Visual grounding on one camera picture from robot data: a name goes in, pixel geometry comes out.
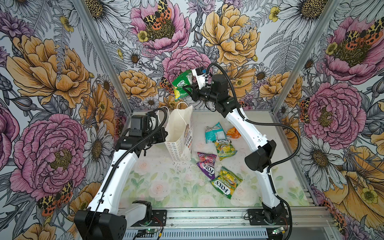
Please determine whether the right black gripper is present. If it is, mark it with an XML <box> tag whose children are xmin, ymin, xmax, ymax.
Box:
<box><xmin>183</xmin><ymin>81</ymin><xmax>220</xmax><ymax>102</ymax></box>

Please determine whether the green snack packet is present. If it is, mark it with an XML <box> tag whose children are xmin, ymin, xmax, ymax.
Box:
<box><xmin>172</xmin><ymin>70</ymin><xmax>193</xmax><ymax>101</ymax></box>

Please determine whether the teal snack packet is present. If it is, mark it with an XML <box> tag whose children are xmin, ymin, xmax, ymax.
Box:
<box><xmin>205</xmin><ymin>123</ymin><xmax>227</xmax><ymax>144</ymax></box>

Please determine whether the orange snack packet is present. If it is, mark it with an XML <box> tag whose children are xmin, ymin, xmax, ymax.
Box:
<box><xmin>226</xmin><ymin>127</ymin><xmax>241</xmax><ymax>139</ymax></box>

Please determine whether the white patterned paper bag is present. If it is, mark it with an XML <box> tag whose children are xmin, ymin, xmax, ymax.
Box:
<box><xmin>165</xmin><ymin>106</ymin><xmax>194</xmax><ymax>162</ymax></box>

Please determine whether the yellow green Fox's packet back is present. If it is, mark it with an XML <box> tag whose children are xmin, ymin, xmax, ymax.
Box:
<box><xmin>214</xmin><ymin>139</ymin><xmax>237</xmax><ymax>161</ymax></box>

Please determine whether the yellow green fox's packet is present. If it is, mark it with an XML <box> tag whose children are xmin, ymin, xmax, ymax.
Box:
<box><xmin>214</xmin><ymin>139</ymin><xmax>237</xmax><ymax>161</ymax></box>
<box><xmin>210</xmin><ymin>166</ymin><xmax>243</xmax><ymax>199</ymax></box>

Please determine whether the purple Fox's candy packet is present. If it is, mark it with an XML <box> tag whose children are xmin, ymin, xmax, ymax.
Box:
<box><xmin>197</xmin><ymin>152</ymin><xmax>217</xmax><ymax>180</ymax></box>

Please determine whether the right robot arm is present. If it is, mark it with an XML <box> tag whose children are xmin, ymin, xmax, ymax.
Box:
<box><xmin>183</xmin><ymin>84</ymin><xmax>285</xmax><ymax>224</ymax></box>

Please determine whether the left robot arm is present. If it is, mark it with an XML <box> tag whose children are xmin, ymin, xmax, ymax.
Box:
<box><xmin>74</xmin><ymin>116</ymin><xmax>168</xmax><ymax>240</ymax></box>

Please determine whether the yellow green Fox's packet front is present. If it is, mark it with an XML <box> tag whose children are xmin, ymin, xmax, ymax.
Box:
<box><xmin>210</xmin><ymin>166</ymin><xmax>243</xmax><ymax>199</ymax></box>

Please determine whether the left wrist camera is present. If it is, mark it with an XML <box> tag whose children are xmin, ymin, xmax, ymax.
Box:
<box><xmin>130</xmin><ymin>115</ymin><xmax>156</xmax><ymax>132</ymax></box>

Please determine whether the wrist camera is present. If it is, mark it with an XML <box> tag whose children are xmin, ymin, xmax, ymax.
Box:
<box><xmin>130</xmin><ymin>115</ymin><xmax>156</xmax><ymax>132</ymax></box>
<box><xmin>191</xmin><ymin>67</ymin><xmax>230</xmax><ymax>94</ymax></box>

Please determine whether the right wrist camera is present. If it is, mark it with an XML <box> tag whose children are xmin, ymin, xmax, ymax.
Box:
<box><xmin>191</xmin><ymin>67</ymin><xmax>230</xmax><ymax>94</ymax></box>

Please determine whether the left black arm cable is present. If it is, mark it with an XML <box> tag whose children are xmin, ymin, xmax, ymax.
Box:
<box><xmin>85</xmin><ymin>107</ymin><xmax>169</xmax><ymax>240</ymax></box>

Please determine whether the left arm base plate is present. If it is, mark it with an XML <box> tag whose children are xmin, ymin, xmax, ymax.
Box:
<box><xmin>132</xmin><ymin>210</ymin><xmax>168</xmax><ymax>227</ymax></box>

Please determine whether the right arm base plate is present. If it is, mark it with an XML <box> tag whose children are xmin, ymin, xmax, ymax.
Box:
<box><xmin>244</xmin><ymin>209</ymin><xmax>292</xmax><ymax>226</ymax></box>

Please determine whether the left aluminium corner post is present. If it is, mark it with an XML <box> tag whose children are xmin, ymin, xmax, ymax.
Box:
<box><xmin>74</xmin><ymin>1</ymin><xmax>133</xmax><ymax>117</ymax></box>

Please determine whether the aluminium corner post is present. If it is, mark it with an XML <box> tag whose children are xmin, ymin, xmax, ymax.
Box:
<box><xmin>74</xmin><ymin>1</ymin><xmax>133</xmax><ymax>117</ymax></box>
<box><xmin>272</xmin><ymin>0</ymin><xmax>342</xmax><ymax>114</ymax></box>

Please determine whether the white vented cable duct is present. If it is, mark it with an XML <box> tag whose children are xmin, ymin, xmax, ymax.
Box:
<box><xmin>123</xmin><ymin>227</ymin><xmax>269</xmax><ymax>240</ymax></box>

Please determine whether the right aluminium corner post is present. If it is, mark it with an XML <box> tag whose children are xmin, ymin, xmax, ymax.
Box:
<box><xmin>272</xmin><ymin>0</ymin><xmax>342</xmax><ymax>114</ymax></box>

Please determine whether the aluminium front rail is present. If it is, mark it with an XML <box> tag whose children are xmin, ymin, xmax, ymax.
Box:
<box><xmin>79</xmin><ymin>206</ymin><xmax>337</xmax><ymax>230</ymax></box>

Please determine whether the right black corrugated cable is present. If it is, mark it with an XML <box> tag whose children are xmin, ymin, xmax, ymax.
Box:
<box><xmin>206</xmin><ymin>62</ymin><xmax>302</xmax><ymax>240</ymax></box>

